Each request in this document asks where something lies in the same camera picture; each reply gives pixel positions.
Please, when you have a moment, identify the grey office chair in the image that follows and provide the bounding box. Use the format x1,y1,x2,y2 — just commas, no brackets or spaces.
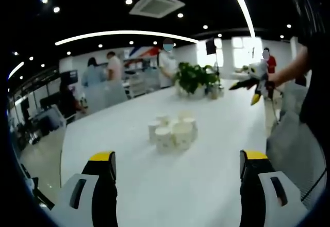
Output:
266,110,327,210

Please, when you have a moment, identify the black panel on stand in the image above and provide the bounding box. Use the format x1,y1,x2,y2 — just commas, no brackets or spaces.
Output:
205,38,218,55

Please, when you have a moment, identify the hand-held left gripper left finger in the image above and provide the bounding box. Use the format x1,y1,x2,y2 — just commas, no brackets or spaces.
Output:
50,151,119,227

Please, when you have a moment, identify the green potted plant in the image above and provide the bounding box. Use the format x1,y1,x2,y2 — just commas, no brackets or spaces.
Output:
173,61,222,99

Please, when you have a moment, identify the small cup beside plant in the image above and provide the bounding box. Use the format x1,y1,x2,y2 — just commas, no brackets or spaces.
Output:
210,85,220,100

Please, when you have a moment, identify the white table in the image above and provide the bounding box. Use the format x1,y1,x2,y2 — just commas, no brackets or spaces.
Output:
60,78,269,227

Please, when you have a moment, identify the person's dark clothing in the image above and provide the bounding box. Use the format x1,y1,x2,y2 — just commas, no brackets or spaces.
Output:
298,0,330,145

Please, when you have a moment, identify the cluster of white paper cups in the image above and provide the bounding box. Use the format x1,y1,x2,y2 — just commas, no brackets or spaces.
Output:
147,110,199,153

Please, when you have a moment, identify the curved ceiling light strip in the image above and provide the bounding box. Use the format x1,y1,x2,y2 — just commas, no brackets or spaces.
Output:
54,30,200,46
223,0,256,40

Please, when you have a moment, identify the black cable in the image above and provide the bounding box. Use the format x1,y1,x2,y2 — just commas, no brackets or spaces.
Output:
301,169,327,202

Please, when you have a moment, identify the ceiling air conditioner vent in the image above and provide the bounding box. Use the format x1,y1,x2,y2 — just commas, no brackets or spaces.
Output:
128,0,186,19

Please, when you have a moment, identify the white storage shelf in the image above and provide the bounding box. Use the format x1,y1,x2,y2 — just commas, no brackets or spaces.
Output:
123,58,161,98

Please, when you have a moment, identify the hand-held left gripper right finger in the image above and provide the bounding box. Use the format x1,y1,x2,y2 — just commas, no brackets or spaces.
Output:
239,149,310,227

